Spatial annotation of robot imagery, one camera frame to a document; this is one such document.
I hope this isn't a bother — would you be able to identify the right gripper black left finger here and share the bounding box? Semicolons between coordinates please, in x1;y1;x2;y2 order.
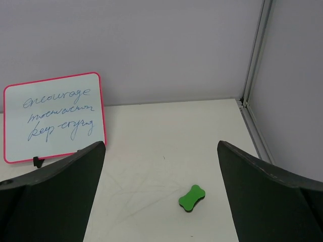
1;141;105;241

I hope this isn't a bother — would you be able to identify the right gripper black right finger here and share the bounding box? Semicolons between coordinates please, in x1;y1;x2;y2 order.
217;141;322;241

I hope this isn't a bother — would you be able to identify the green bone shaped eraser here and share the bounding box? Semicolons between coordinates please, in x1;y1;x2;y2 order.
178;185;206;213

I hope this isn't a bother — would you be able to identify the pink framed whiteboard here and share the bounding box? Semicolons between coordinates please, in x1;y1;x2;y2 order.
3;72;107;164

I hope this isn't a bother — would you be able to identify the black whiteboard stand clip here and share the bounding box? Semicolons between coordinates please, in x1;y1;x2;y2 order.
33;156;45;168

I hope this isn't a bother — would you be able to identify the aluminium corner frame post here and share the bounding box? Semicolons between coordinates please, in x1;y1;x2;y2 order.
237;0;276;165

